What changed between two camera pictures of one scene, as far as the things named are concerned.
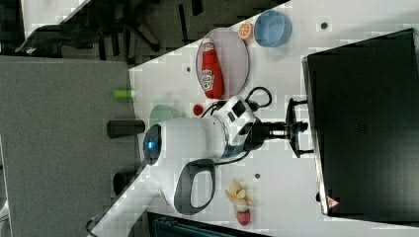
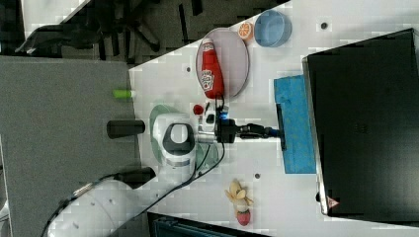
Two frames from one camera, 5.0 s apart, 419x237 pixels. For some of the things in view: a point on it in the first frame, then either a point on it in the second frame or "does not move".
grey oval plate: (231, 50) does not move
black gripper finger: (293, 142) -> (251, 135)
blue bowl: (273, 29) does not move
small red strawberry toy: (198, 110) does not move
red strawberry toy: (243, 217) does not move
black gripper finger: (300, 126) -> (254, 129)
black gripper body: (263, 131) -> (226, 129)
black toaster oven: (363, 113) does not move
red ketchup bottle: (212, 80) does not move
